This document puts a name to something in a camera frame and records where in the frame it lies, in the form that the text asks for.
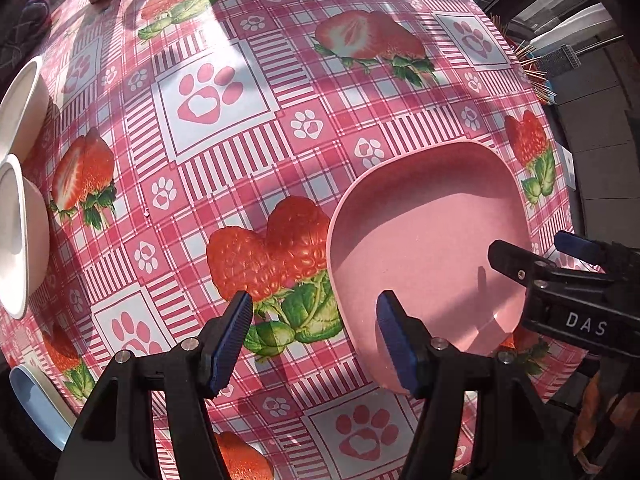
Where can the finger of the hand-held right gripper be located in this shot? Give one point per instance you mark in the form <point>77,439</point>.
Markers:
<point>575,246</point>
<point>515,262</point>

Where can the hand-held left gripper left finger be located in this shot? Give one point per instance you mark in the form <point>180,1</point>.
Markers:
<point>232,340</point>

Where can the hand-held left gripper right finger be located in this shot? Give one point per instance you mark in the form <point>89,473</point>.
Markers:
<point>395,345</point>

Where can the pink plate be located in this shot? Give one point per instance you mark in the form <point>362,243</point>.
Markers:
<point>425,220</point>

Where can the white bowl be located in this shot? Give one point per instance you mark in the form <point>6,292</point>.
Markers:
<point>20,240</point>
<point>20,105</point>

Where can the small white box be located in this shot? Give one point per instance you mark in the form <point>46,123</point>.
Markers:
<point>566,167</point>

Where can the red toothpick holder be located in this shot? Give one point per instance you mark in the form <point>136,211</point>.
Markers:
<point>530,67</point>

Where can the grey metal grater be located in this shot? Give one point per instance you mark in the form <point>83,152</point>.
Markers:
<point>560,60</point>

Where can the strawberry print pink tablecloth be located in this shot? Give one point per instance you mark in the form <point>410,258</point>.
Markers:
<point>300,160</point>

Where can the light blue plate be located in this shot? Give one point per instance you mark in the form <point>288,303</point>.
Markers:
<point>37,402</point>

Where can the dark checked cloth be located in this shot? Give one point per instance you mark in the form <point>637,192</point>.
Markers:
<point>22,25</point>

